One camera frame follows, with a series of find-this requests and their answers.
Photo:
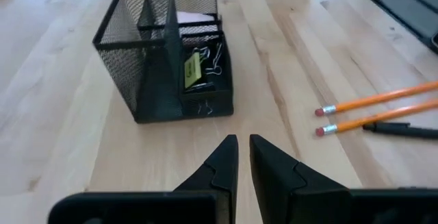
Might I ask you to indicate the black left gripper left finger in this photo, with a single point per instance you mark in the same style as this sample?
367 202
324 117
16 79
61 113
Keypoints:
226 169

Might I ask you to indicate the grey panel black frame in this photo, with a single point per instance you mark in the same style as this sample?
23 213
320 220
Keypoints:
410 1

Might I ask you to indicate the black mesh desk organizer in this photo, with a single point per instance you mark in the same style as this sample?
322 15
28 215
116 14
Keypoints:
161 90

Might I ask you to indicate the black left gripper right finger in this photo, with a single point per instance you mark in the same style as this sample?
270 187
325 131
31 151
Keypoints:
280 189

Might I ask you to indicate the white paper note pad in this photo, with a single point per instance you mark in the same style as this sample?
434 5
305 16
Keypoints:
193 16

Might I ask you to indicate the yellow pencil with eraser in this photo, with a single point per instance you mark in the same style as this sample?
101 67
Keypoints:
376 118
376 98

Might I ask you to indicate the black binder clip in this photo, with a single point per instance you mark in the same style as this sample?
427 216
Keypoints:
216 67
204 53

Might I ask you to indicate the black pen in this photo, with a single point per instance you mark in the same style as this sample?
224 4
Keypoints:
403 131

